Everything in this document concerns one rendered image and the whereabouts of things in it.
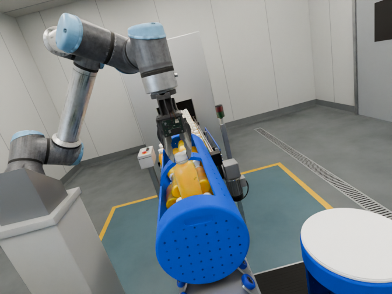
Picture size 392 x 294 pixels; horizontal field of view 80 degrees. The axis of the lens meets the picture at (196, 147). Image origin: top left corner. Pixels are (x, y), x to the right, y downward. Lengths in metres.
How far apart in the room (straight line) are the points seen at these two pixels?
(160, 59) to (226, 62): 5.09
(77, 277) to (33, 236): 0.32
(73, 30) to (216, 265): 0.75
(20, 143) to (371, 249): 1.52
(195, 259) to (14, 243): 0.99
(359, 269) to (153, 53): 0.73
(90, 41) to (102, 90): 5.12
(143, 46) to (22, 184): 0.95
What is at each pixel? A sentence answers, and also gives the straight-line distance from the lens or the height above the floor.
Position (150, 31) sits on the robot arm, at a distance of 0.62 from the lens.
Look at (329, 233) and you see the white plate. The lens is 0.84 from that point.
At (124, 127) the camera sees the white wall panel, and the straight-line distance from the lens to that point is 5.83.
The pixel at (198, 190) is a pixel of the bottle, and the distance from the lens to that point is 0.74.
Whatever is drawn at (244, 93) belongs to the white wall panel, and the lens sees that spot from 5.81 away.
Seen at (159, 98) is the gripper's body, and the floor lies 1.54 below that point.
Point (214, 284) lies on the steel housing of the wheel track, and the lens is 0.88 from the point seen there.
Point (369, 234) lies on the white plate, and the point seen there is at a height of 1.04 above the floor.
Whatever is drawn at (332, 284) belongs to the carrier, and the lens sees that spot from 0.78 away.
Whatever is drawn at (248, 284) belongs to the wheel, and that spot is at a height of 0.97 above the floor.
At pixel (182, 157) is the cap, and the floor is 1.35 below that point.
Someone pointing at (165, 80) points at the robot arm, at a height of 1.58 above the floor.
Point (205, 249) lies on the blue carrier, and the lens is 0.75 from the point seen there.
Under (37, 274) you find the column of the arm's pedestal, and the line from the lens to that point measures 1.59.
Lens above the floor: 1.59
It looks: 18 degrees down
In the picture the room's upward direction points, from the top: 15 degrees counter-clockwise
